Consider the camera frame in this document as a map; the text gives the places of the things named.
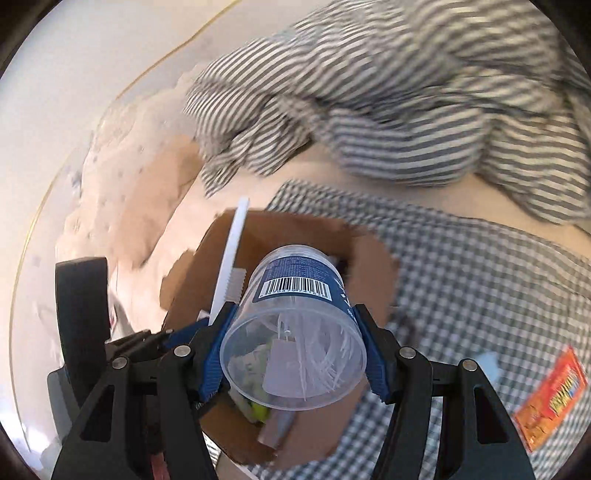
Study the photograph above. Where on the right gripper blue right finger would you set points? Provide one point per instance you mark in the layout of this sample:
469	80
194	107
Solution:
379	364

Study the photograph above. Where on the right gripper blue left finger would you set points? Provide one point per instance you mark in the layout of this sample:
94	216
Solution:
211	371

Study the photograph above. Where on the clear plastic bottle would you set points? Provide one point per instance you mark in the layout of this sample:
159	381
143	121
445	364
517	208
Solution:
294	344

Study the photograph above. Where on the green wet wipes pack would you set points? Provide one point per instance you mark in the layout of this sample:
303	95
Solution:
253	412

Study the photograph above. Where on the cardboard box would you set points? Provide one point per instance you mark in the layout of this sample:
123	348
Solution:
370	274

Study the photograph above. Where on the light blue earbuds case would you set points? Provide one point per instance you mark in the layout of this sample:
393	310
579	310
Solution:
488	361

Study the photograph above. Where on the gingham bed sheet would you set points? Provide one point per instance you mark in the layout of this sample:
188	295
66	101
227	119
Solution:
467	286

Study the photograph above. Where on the orange red snack packet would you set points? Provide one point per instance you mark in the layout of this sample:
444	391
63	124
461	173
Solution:
548	406

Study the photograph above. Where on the gingham duvet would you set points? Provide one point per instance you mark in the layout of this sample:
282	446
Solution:
421	93

